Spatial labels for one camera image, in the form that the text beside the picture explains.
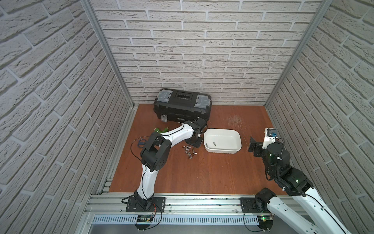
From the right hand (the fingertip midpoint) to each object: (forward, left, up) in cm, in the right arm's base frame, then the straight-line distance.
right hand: (262, 138), depth 70 cm
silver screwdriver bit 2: (+12, +39, -25) cm, 48 cm away
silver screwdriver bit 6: (+5, +36, -26) cm, 45 cm away
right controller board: (-32, +1, -27) cm, 41 cm away
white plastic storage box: (+15, +13, -26) cm, 32 cm away
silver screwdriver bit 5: (+6, +33, -25) cm, 42 cm away
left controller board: (-26, +60, -28) cm, 72 cm away
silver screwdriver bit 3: (+10, +38, -25) cm, 47 cm away
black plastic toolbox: (+35, +46, -9) cm, 59 cm away
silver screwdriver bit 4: (+8, +38, -25) cm, 46 cm away
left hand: (+13, +31, -22) cm, 40 cm away
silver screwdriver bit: (+13, +19, -26) cm, 34 cm away
